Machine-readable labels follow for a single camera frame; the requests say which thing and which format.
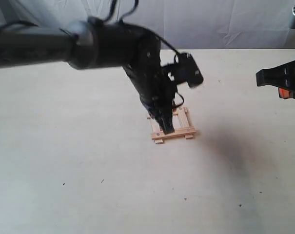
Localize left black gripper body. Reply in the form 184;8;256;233
123;29;177;112

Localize plain wood strip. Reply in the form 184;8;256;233
177;107;196;139
147;117;164;145

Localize wood strip with dots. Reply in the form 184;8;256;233
151;127;197;140
147;110;178;119

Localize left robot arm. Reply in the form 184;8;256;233
0;17;177;134

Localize white backdrop cloth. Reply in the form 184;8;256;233
0;0;295;49

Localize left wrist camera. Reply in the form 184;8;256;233
162;52;204;88

